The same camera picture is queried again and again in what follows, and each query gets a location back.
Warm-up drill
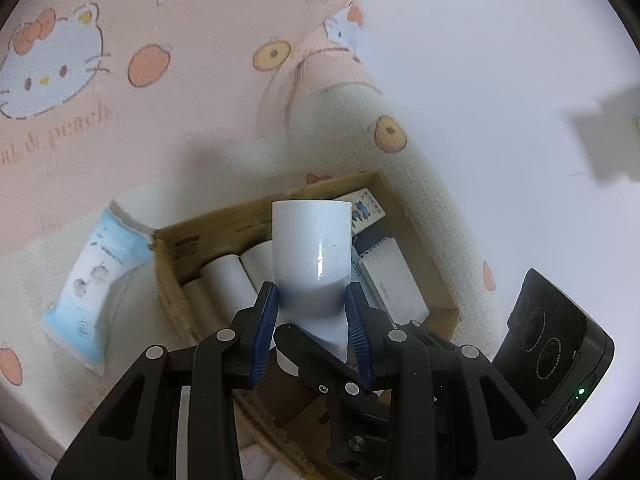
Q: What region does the blue notebook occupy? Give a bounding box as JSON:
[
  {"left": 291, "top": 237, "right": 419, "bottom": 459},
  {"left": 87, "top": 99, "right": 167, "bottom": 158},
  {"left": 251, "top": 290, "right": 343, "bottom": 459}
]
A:
[{"left": 350, "top": 234, "right": 373, "bottom": 286}]

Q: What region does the pink cartoon printed blanket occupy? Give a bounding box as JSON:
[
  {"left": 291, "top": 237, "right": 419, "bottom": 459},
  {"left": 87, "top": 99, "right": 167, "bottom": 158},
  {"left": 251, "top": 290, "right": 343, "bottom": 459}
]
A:
[{"left": 0, "top": 0, "right": 498, "bottom": 461}]

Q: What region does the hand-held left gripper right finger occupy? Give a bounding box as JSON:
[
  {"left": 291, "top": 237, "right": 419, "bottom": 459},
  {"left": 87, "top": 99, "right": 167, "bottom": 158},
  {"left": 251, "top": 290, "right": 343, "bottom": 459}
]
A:
[{"left": 344, "top": 282, "right": 578, "bottom": 480}]

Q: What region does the small cartoon print card box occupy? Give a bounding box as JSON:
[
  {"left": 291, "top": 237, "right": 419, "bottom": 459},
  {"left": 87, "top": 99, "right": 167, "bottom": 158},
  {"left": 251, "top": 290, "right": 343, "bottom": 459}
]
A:
[{"left": 332, "top": 187, "right": 387, "bottom": 236}]

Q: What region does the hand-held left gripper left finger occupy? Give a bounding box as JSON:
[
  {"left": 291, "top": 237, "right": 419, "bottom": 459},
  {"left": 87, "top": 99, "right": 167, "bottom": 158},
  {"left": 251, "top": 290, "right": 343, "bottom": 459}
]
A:
[{"left": 50, "top": 281, "right": 281, "bottom": 480}]

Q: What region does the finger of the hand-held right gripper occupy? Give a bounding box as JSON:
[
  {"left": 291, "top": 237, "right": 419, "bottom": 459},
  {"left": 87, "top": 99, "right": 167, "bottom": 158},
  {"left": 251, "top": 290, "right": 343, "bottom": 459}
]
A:
[
  {"left": 327, "top": 395, "right": 396, "bottom": 463},
  {"left": 274, "top": 324, "right": 373, "bottom": 402}
]

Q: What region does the blue tissue packet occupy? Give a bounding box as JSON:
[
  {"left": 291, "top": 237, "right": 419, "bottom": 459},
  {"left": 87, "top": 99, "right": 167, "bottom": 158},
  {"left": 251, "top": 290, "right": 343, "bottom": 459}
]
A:
[{"left": 40, "top": 200, "right": 156, "bottom": 376}]

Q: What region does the brown cardboard box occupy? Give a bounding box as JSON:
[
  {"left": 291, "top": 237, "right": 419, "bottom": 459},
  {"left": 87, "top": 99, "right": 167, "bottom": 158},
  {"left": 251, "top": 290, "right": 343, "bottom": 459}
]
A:
[{"left": 150, "top": 170, "right": 461, "bottom": 480}]

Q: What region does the white paper roll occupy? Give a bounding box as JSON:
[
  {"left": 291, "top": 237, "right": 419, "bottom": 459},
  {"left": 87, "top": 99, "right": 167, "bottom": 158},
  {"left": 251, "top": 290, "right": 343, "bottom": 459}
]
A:
[
  {"left": 275, "top": 305, "right": 351, "bottom": 366},
  {"left": 180, "top": 280, "right": 221, "bottom": 333},
  {"left": 239, "top": 240, "right": 275, "bottom": 293},
  {"left": 271, "top": 199, "right": 354, "bottom": 318},
  {"left": 200, "top": 254, "right": 258, "bottom": 321}
]

